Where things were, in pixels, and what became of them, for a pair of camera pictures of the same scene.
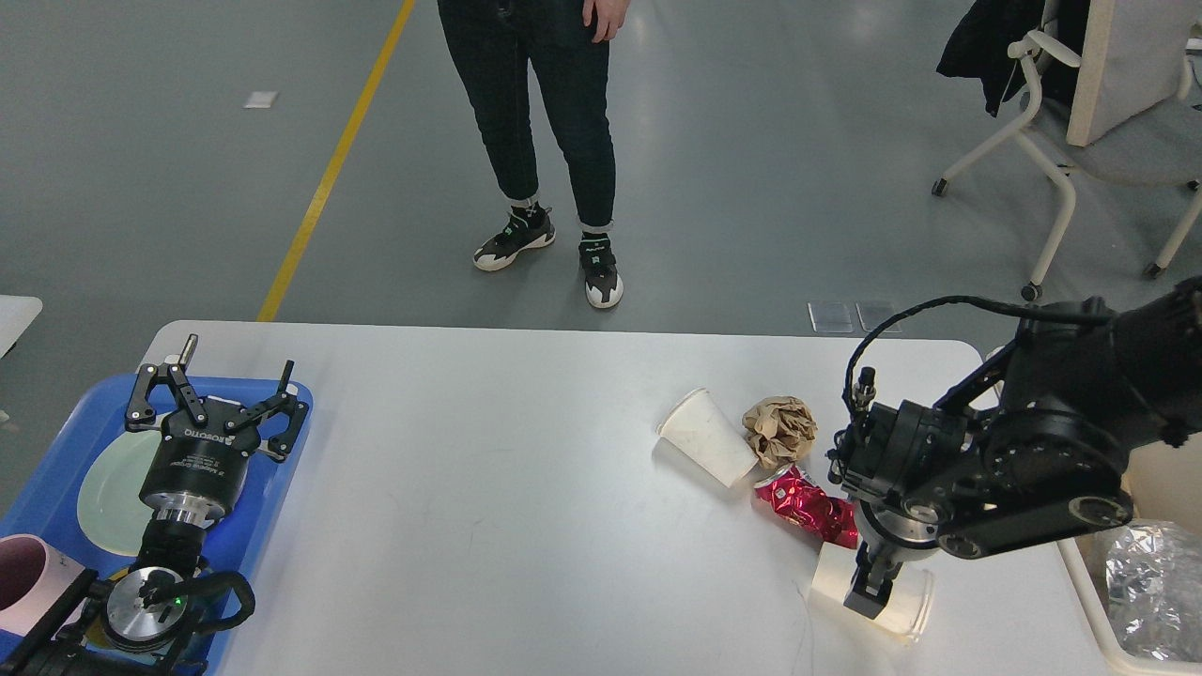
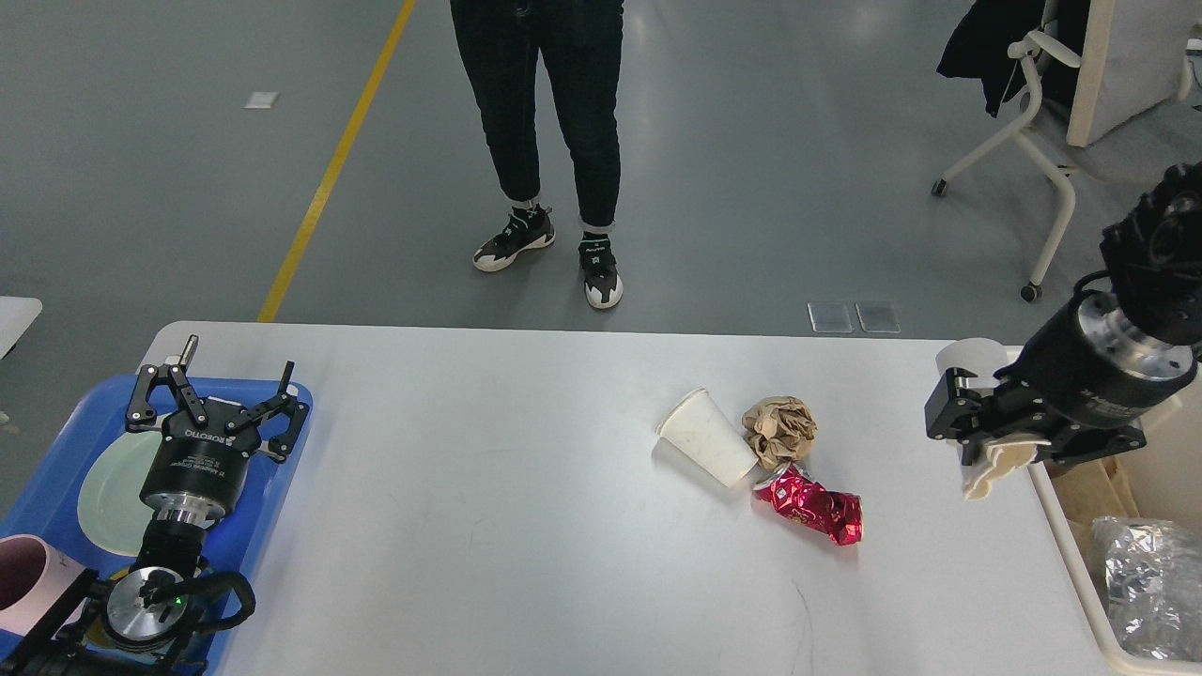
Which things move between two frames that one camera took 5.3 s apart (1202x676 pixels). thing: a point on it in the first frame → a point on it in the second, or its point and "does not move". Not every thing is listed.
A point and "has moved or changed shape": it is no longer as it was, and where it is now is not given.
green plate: x=110 y=508 does not move
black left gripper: x=198 y=466 does not move
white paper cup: x=905 y=612 has moved or changed shape
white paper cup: x=700 y=429 does not move
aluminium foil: x=1154 y=583 does not move
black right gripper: x=905 y=533 → x=1088 y=366
